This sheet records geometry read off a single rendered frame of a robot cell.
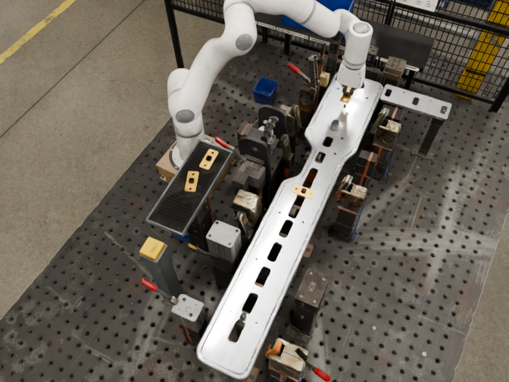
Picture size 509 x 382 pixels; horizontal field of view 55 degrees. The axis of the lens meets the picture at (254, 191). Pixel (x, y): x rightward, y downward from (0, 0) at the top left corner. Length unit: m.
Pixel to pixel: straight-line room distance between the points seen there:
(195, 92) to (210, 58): 0.14
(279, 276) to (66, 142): 2.18
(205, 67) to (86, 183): 1.67
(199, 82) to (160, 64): 2.03
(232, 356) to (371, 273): 0.73
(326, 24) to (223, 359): 1.14
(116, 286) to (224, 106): 1.04
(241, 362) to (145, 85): 2.51
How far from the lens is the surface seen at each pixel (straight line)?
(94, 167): 3.30
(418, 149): 2.42
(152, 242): 1.59
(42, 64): 4.10
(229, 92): 2.57
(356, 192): 1.81
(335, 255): 2.07
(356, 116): 2.09
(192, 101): 1.82
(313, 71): 2.02
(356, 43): 1.83
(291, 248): 1.72
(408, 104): 2.19
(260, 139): 1.77
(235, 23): 1.64
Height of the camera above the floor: 2.55
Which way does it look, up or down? 58 degrees down
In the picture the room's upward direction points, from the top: 2 degrees counter-clockwise
